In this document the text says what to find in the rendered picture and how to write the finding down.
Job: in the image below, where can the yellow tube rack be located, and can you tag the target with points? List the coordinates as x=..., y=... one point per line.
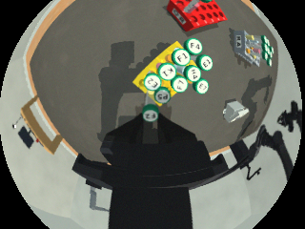
x=159, y=59

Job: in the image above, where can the red tube rack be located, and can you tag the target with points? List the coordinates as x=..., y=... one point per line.
x=193, y=20

